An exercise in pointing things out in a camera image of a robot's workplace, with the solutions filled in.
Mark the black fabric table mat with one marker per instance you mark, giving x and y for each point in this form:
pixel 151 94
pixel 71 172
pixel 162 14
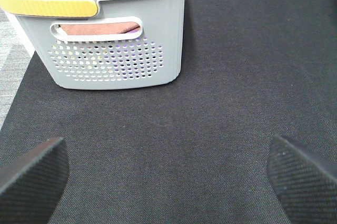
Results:
pixel 193 150

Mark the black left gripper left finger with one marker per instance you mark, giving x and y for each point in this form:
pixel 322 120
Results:
pixel 32 185

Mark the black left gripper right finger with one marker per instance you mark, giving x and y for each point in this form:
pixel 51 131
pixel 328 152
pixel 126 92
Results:
pixel 303 181

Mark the yellow basket handle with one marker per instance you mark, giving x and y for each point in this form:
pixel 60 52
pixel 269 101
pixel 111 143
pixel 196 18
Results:
pixel 51 8

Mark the grey perforated laundry basket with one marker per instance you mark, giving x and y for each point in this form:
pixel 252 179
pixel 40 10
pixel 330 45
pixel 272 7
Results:
pixel 151 56

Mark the brown towel in basket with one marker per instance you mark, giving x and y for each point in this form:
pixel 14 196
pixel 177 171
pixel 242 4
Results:
pixel 98 29

